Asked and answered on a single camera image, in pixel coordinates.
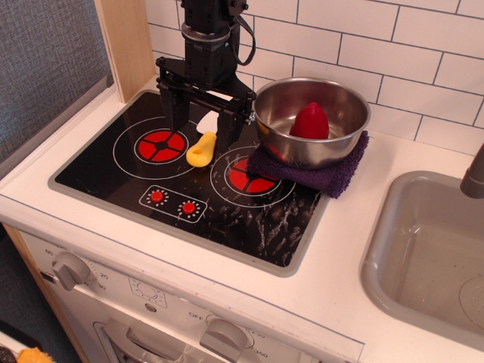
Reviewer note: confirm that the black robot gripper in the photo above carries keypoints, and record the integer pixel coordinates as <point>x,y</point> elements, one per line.
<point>207,76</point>

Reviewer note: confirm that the red toy strawberry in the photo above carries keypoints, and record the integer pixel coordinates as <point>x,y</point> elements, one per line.
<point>311,123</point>

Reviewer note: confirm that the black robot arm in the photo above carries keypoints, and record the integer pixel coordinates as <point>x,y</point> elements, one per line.
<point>212,17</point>

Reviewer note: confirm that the black toy stove top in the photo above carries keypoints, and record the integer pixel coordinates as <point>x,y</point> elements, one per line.
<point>136,167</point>

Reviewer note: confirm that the white toy oven front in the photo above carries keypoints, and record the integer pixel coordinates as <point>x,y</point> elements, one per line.
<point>108,293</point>

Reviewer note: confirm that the grey left oven knob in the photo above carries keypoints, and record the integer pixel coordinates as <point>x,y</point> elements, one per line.
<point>70,270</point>

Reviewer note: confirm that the grey oven knob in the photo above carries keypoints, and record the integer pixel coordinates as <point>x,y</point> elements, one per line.
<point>70,270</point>
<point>224,339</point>

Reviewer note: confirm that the grey right oven knob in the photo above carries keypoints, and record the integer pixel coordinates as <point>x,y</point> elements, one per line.
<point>224,339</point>

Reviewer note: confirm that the stainless steel bowl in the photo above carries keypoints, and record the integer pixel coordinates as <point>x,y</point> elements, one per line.
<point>277,105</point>

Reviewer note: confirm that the purple folded cloth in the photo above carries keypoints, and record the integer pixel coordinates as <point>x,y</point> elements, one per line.
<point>332,180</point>

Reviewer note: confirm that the grey toy sink basin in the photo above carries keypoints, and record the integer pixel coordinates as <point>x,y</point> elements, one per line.
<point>424,265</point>

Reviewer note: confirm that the grey toy faucet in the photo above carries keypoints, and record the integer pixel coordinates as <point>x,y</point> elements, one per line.
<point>473,180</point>

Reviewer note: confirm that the orange and black plush toy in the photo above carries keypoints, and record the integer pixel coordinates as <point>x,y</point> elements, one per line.
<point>29,355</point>

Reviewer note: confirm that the yellow handled toy knife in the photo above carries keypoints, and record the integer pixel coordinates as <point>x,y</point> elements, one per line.
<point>201,153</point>

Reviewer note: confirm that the light wooden post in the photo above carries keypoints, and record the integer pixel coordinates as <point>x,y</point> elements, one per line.
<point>126,36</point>

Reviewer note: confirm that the grey oven door handle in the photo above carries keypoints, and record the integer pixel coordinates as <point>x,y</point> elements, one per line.
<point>143,343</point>

